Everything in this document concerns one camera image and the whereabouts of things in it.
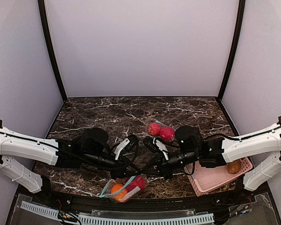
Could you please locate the left black frame post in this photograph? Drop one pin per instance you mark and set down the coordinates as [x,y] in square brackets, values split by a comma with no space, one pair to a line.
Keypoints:
[50,49]

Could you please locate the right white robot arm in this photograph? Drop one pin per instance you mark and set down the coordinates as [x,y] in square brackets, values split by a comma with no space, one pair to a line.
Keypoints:
[219,150]

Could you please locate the right black frame post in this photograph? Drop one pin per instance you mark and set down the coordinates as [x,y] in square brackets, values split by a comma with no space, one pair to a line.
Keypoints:
[233,48]

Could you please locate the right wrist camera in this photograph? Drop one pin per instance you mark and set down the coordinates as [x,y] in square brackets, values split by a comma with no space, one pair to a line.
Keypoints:
[155,145]

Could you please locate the clear zip bag blue zipper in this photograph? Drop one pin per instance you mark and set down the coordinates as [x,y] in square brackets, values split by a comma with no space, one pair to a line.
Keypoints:
[163,125]

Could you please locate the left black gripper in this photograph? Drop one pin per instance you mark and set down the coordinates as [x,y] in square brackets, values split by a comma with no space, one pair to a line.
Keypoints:
[118,171]

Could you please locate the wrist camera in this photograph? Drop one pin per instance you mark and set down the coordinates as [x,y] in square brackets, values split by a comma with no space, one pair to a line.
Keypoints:
[155,145]
[126,145]

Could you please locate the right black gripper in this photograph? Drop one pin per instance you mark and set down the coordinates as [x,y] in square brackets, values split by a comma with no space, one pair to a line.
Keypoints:
[163,169]

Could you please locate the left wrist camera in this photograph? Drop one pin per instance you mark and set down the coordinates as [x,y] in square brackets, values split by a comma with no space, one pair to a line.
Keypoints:
[126,145]

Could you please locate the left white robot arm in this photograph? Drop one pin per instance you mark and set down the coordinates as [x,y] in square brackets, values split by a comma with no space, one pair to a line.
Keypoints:
[91,148]

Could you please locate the black front table rail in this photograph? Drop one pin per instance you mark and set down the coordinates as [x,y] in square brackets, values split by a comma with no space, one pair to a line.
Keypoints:
[218,201]

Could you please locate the pink plastic basket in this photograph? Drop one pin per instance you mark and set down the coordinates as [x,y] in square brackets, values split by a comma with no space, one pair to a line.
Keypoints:
[205,180]

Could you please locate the red strawberry fruit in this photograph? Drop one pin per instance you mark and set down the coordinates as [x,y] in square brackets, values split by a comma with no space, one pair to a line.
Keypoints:
[138,182]

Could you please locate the orange tangerine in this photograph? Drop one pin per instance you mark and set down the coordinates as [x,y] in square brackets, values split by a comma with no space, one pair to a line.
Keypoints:
[120,191]

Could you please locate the brown kiwi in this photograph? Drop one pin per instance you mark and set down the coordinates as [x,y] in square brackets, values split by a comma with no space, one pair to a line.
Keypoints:
[234,167]

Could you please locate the black frame post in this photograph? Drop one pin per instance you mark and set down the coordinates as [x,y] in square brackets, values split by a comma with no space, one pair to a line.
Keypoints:
[233,48]
[50,49]

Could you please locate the red tomato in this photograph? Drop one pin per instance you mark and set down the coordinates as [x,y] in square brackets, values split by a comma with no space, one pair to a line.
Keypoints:
[167,134]

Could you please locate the white slotted cable duct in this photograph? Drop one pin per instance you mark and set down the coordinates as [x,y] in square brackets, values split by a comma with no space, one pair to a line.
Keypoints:
[103,217]

